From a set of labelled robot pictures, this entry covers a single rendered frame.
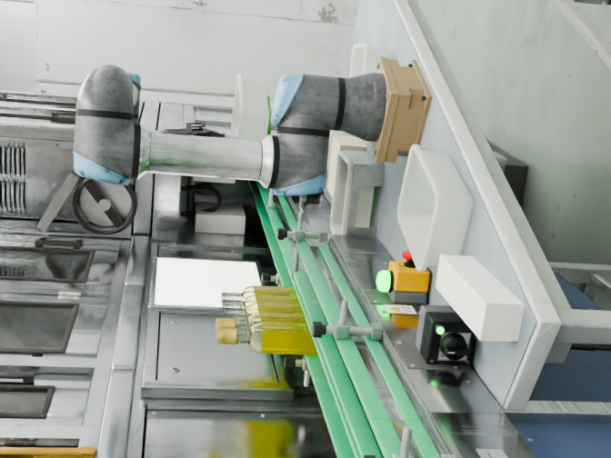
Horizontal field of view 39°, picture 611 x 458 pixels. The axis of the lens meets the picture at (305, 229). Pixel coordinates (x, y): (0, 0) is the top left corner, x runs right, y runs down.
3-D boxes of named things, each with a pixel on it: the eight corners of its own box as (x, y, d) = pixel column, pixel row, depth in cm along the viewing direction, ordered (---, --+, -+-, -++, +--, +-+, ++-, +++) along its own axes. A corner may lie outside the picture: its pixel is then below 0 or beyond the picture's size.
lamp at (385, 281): (387, 287, 180) (373, 287, 179) (389, 267, 179) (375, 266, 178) (392, 295, 176) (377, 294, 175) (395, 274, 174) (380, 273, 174)
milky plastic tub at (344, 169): (359, 230, 240) (328, 228, 239) (368, 151, 234) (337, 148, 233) (373, 249, 224) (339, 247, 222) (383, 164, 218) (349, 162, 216)
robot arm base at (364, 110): (377, 64, 195) (335, 60, 193) (389, 85, 181) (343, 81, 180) (367, 127, 202) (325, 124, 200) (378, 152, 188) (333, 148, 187)
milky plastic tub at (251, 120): (270, 73, 230) (237, 69, 228) (275, 115, 212) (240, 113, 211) (262, 128, 240) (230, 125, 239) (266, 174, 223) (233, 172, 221)
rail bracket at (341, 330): (379, 333, 164) (310, 332, 161) (384, 297, 162) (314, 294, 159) (385, 343, 160) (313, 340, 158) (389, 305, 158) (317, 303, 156)
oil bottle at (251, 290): (323, 308, 219) (239, 304, 216) (325, 287, 218) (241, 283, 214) (326, 316, 214) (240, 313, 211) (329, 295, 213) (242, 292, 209)
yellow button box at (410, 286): (419, 293, 183) (385, 291, 181) (424, 259, 181) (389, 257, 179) (428, 304, 176) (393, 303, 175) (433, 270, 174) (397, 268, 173)
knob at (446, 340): (463, 356, 148) (469, 365, 145) (437, 356, 147) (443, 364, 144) (466, 333, 147) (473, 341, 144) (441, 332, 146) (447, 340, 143)
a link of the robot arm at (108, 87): (75, 52, 172) (105, 72, 221) (71, 107, 173) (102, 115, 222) (134, 57, 173) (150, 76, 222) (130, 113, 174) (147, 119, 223)
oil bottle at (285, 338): (339, 346, 197) (245, 343, 194) (342, 323, 196) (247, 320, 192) (344, 356, 192) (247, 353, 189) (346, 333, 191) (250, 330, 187)
